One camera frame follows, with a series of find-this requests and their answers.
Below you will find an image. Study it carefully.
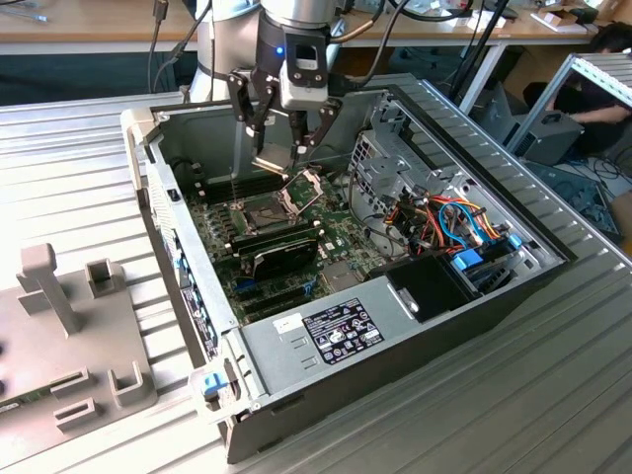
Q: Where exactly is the aluminium profile frame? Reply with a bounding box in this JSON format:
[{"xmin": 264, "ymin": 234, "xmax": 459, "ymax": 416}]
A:
[{"xmin": 508, "ymin": 51, "xmax": 632, "ymax": 154}]

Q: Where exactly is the cable with plug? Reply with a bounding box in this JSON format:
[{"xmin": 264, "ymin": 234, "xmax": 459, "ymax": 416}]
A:
[{"xmin": 146, "ymin": 0, "xmax": 170, "ymax": 96}]

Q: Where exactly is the open grey PC case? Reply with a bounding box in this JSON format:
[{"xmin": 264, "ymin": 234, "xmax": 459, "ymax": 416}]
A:
[{"xmin": 120, "ymin": 82, "xmax": 580, "ymax": 466}]

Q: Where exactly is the brown cardboard sheet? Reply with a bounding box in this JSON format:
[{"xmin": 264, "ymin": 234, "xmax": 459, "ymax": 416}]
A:
[{"xmin": 503, "ymin": 46, "xmax": 564, "ymax": 100}]

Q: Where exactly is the clear plastic case handle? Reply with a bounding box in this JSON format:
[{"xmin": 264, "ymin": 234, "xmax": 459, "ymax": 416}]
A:
[{"xmin": 187, "ymin": 362, "xmax": 248, "ymax": 426}]

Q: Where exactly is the black wire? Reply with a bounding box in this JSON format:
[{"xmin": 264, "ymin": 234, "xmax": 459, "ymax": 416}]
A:
[{"xmin": 345, "ymin": 165, "xmax": 414, "ymax": 261}]

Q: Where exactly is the green RAM stick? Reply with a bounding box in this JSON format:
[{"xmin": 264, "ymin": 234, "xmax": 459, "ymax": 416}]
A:
[{"xmin": 0, "ymin": 385, "xmax": 54, "ymax": 412}]

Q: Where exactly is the grey blue pen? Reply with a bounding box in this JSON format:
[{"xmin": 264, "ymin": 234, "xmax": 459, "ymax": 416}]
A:
[{"xmin": 9, "ymin": 9, "xmax": 49, "ymax": 24}]

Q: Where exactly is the hard disk in blue carrier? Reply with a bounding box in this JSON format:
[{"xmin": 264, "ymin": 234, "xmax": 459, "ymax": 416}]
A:
[{"xmin": 449, "ymin": 235, "xmax": 524, "ymax": 301}]

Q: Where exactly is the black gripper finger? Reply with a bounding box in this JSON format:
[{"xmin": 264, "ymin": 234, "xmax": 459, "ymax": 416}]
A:
[
  {"xmin": 289, "ymin": 97, "xmax": 344, "ymax": 167},
  {"xmin": 227, "ymin": 68, "xmax": 277, "ymax": 156}
]

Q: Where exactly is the metal socket cover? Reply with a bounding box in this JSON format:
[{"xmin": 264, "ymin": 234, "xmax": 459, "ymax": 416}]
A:
[{"xmin": 277, "ymin": 166, "xmax": 326, "ymax": 219}]

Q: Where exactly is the silver chipset heatsink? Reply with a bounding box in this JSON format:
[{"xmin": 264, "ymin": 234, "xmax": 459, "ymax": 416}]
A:
[{"xmin": 321, "ymin": 261, "xmax": 360, "ymax": 293}]

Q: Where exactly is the black tripod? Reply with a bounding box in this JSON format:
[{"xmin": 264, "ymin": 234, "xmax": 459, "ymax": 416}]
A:
[{"xmin": 446, "ymin": 0, "xmax": 513, "ymax": 103}]

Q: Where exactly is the blue wire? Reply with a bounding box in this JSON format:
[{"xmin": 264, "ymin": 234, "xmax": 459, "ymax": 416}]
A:
[{"xmin": 437, "ymin": 200, "xmax": 483, "ymax": 248}]

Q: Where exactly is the grey power supply unit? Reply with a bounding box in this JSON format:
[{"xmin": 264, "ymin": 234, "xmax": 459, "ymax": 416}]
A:
[{"xmin": 239, "ymin": 274, "xmax": 424, "ymax": 399}]

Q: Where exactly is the CPU socket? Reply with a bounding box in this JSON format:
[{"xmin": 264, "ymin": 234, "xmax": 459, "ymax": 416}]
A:
[{"xmin": 235, "ymin": 194, "xmax": 299, "ymax": 234}]

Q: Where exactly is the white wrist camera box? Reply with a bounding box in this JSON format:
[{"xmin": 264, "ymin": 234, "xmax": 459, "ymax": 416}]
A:
[{"xmin": 279, "ymin": 29, "xmax": 331, "ymax": 111}]

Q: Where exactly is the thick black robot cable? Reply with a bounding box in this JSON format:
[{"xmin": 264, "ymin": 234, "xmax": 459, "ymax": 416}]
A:
[{"xmin": 328, "ymin": 0, "xmax": 414, "ymax": 99}]

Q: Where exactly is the orange wire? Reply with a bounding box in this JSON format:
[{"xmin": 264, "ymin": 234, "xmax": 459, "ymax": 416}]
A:
[{"xmin": 427, "ymin": 196, "xmax": 503, "ymax": 236}]

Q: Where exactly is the beige plastic case handle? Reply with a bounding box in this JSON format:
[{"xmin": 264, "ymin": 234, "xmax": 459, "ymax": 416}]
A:
[{"xmin": 120, "ymin": 109, "xmax": 164, "ymax": 192}]

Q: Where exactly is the red wire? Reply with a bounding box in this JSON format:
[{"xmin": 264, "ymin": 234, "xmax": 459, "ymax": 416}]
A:
[{"xmin": 419, "ymin": 209, "xmax": 443, "ymax": 251}]

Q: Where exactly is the metal drive cage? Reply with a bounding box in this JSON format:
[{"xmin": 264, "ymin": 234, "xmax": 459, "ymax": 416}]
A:
[{"xmin": 348, "ymin": 90, "xmax": 475, "ymax": 221}]

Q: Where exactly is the silver CPU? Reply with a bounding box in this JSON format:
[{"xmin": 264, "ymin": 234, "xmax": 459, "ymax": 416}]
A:
[{"xmin": 250, "ymin": 142, "xmax": 293, "ymax": 177}]

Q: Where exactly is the open cardboard box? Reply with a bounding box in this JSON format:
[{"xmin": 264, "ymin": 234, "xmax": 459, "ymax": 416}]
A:
[{"xmin": 530, "ymin": 3, "xmax": 582, "ymax": 32}]

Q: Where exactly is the long wooden desk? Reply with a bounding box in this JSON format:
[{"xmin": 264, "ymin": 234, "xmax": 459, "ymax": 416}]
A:
[{"xmin": 0, "ymin": 0, "xmax": 632, "ymax": 56}]

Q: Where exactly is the dark grey computer tower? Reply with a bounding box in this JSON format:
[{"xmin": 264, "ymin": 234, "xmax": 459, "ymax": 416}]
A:
[{"xmin": 521, "ymin": 111, "xmax": 587, "ymax": 167}]

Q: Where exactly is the small white box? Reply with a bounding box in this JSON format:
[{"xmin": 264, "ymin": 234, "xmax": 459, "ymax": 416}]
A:
[{"xmin": 438, "ymin": 5, "xmax": 476, "ymax": 29}]

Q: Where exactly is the black graphics card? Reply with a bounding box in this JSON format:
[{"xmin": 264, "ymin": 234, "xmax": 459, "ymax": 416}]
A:
[{"xmin": 243, "ymin": 236, "xmax": 321, "ymax": 281}]

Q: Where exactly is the black expansion slot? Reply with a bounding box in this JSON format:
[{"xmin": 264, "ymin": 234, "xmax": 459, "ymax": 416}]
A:
[
  {"xmin": 241, "ymin": 294, "xmax": 312, "ymax": 323},
  {"xmin": 239, "ymin": 283, "xmax": 308, "ymax": 311}
]

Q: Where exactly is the person in dark shirt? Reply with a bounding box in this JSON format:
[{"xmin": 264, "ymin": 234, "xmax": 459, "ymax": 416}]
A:
[{"xmin": 522, "ymin": 22, "xmax": 632, "ymax": 154}]

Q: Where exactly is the green motherboard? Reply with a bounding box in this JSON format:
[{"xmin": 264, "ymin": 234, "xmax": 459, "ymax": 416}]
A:
[{"xmin": 185, "ymin": 165, "xmax": 414, "ymax": 328}]

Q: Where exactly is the grey parts rack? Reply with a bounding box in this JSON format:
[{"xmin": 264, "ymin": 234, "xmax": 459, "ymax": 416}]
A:
[{"xmin": 0, "ymin": 241, "xmax": 160, "ymax": 459}]

